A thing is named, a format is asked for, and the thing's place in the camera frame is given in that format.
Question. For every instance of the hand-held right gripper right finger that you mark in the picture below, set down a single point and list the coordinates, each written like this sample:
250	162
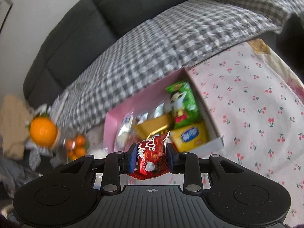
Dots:
169	158

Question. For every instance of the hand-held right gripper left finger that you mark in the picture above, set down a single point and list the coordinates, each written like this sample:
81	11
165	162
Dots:
133	158

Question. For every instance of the red snack packet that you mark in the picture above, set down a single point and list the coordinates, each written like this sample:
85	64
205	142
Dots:
152	156

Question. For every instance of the yellow snack packet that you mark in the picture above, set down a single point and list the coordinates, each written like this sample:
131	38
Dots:
190	135

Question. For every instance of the white snack packet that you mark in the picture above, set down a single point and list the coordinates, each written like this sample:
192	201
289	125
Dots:
124	128

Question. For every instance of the gold snack packet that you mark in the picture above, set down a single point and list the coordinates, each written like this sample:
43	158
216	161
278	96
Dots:
152	124

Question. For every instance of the small silver snack packet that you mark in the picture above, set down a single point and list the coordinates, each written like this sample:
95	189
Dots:
142	117

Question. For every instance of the long silver snack packet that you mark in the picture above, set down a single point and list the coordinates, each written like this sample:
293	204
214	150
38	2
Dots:
159	110

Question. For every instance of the green snack packet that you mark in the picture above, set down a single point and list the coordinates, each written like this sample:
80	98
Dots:
187	102

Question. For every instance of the pink cardboard box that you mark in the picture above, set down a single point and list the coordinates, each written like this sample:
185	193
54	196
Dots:
147	92

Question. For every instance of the pile of small tangerines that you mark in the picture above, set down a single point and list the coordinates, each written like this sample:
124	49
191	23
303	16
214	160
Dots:
78	147

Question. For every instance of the large orange citrus fruit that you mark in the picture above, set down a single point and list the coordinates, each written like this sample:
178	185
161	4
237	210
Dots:
42	130

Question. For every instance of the grey checked blanket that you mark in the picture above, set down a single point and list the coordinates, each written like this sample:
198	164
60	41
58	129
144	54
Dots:
154	47

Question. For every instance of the beige cushion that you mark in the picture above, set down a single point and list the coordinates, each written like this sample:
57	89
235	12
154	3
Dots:
14	123

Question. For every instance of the dark grey sofa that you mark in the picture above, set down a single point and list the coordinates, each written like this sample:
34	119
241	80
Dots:
83	28

